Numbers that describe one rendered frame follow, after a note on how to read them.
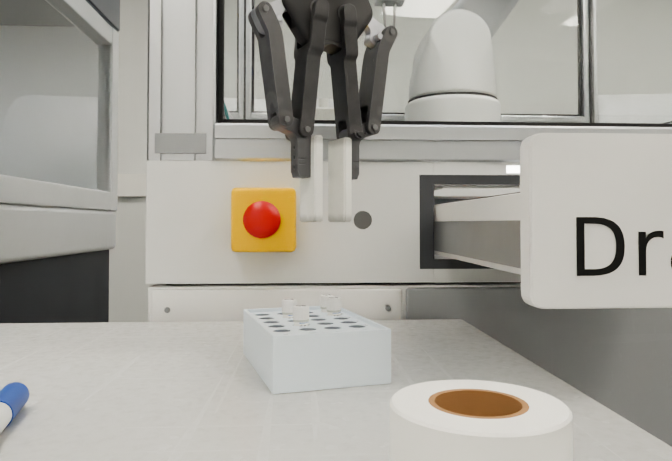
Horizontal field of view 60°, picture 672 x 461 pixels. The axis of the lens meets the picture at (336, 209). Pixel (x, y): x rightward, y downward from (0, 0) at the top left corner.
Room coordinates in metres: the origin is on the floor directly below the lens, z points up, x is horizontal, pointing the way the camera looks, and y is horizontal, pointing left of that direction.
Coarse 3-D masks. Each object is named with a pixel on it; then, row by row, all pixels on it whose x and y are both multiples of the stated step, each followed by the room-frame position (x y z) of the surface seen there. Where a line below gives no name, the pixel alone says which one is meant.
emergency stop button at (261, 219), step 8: (248, 208) 0.62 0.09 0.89; (256, 208) 0.62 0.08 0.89; (264, 208) 0.62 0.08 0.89; (272, 208) 0.62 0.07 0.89; (248, 216) 0.62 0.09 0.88; (256, 216) 0.62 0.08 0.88; (264, 216) 0.62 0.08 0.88; (272, 216) 0.62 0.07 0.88; (280, 216) 0.63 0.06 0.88; (248, 224) 0.62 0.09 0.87; (256, 224) 0.61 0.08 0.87; (264, 224) 0.62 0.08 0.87; (272, 224) 0.62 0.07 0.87; (248, 232) 0.62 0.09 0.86; (256, 232) 0.62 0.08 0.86; (264, 232) 0.62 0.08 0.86; (272, 232) 0.62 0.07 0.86
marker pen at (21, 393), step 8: (8, 384) 0.35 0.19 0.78; (16, 384) 0.35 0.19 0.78; (0, 392) 0.33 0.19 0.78; (8, 392) 0.33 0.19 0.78; (16, 392) 0.34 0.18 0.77; (24, 392) 0.35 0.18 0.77; (0, 400) 0.32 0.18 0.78; (8, 400) 0.32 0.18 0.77; (16, 400) 0.33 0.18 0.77; (24, 400) 0.34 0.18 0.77; (0, 408) 0.31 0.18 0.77; (8, 408) 0.31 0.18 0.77; (16, 408) 0.32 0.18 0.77; (0, 416) 0.30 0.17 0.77; (8, 416) 0.31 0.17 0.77; (0, 424) 0.30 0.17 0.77; (8, 424) 0.32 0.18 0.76; (0, 432) 0.30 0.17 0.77
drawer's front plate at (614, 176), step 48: (528, 144) 0.36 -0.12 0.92; (576, 144) 0.36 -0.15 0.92; (624, 144) 0.36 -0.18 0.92; (528, 192) 0.36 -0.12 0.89; (576, 192) 0.36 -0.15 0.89; (624, 192) 0.36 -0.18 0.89; (528, 240) 0.36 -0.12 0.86; (624, 240) 0.36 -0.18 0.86; (528, 288) 0.37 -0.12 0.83; (576, 288) 0.36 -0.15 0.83; (624, 288) 0.36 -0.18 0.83
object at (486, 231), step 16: (448, 208) 0.64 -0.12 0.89; (464, 208) 0.58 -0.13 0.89; (480, 208) 0.53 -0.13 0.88; (496, 208) 0.48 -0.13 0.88; (512, 208) 0.44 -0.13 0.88; (448, 224) 0.63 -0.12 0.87; (464, 224) 0.57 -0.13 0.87; (480, 224) 0.52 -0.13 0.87; (496, 224) 0.47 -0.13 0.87; (512, 224) 0.44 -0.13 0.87; (448, 240) 0.63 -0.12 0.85; (464, 240) 0.57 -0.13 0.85; (480, 240) 0.52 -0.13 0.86; (496, 240) 0.47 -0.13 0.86; (512, 240) 0.44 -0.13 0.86; (448, 256) 0.64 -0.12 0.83; (464, 256) 0.57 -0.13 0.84; (480, 256) 0.52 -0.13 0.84; (496, 256) 0.48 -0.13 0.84; (512, 256) 0.44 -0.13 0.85; (512, 272) 0.45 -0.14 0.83
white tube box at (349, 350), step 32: (256, 320) 0.44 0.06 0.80; (288, 320) 0.46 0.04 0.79; (320, 320) 0.47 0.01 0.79; (352, 320) 0.46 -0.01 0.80; (256, 352) 0.44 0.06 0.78; (288, 352) 0.38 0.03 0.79; (320, 352) 0.39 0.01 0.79; (352, 352) 0.40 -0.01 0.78; (384, 352) 0.40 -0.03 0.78; (288, 384) 0.38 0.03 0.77; (320, 384) 0.39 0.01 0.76; (352, 384) 0.40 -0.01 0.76
